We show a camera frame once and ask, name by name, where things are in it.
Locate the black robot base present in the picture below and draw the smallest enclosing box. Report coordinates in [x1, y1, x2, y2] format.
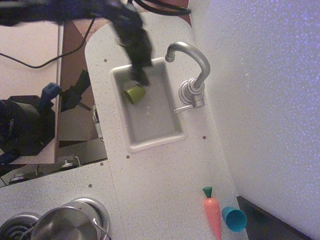
[0, 95, 55, 165]

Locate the teal plastic cup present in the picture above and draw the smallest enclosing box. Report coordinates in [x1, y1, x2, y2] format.
[222, 206, 248, 232]

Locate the grey toy sink basin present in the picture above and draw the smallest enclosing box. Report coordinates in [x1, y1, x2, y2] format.
[110, 57, 187, 153]

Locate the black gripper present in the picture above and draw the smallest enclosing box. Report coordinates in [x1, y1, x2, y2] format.
[104, 2, 153, 87]

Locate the thin black cable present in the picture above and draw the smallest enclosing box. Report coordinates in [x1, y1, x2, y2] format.
[0, 17, 97, 69]

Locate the stainless steel pot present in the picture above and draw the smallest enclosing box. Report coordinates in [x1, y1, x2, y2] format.
[30, 197, 112, 240]

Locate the silver stove burner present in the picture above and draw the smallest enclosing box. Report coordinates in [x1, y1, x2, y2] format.
[0, 212, 40, 240]

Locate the orange toy carrot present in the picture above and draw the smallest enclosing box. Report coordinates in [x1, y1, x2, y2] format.
[202, 186, 222, 240]

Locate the green plastic cup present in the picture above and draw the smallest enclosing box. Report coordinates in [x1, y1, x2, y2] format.
[123, 86, 146, 105]

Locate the blue clamp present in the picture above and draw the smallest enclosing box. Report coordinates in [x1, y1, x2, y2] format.
[38, 82, 62, 112]

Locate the thick black cable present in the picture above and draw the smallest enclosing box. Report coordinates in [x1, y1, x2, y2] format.
[134, 0, 192, 16]

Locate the silver toy faucet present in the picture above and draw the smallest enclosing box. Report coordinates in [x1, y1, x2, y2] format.
[164, 41, 211, 114]

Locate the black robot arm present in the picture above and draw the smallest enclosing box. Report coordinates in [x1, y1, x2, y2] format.
[0, 0, 153, 86]

